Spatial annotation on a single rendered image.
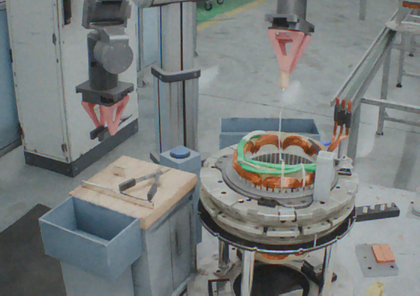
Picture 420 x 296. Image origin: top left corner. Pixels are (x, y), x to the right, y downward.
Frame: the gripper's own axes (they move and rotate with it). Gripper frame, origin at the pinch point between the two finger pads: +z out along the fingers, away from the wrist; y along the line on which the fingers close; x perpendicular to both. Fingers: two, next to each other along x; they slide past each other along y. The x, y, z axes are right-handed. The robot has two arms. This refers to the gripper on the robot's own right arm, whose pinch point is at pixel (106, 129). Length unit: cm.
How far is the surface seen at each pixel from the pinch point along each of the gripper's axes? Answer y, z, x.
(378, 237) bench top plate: 50, 41, 47
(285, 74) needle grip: 30.9, -11.7, 13.8
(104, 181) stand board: -1.8, 12.2, -0.2
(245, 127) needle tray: 10.1, 15.6, 44.0
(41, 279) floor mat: -94, 119, 55
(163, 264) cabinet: 12.5, 27.8, -1.7
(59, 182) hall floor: -150, 122, 135
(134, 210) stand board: 9.9, 12.0, -6.5
